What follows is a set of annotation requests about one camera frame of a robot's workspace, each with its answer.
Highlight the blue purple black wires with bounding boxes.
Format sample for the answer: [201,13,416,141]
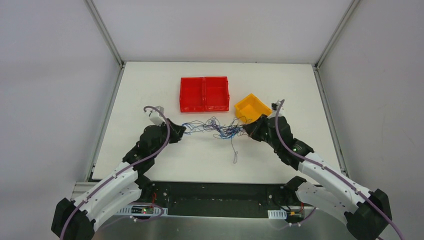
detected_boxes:
[181,116,250,165]

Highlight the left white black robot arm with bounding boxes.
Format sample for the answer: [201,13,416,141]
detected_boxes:
[51,119,186,240]

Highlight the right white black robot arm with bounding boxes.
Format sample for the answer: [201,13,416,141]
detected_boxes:
[243,115,393,240]

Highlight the yellow plastic bin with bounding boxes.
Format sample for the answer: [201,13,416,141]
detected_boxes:
[234,93,273,124]

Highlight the left red plastic bin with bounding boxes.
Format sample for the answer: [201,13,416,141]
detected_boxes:
[179,77,205,113]

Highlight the red plastic bin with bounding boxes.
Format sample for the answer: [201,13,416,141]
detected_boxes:
[204,76,230,112]
[179,77,205,113]

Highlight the right red plastic bin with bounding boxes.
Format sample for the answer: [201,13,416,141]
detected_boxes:
[204,76,230,112]

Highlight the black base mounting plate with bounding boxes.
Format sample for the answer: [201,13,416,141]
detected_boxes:
[136,181,309,223]

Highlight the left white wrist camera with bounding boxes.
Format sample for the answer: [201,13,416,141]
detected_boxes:
[143,105,165,126]

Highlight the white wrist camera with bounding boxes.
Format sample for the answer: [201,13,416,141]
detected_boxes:
[269,99,286,117]
[143,105,165,126]

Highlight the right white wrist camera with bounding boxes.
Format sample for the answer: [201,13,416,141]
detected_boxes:
[269,99,286,117]

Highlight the left white cable duct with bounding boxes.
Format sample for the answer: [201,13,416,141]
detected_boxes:
[115,205,168,217]

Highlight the white cable duct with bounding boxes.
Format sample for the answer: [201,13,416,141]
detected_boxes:
[115,205,168,217]
[267,209,287,220]

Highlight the right white cable duct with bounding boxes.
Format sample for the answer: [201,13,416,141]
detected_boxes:
[267,209,287,220]

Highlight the aluminium frame rail left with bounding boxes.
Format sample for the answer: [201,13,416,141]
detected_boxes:
[84,0,125,182]

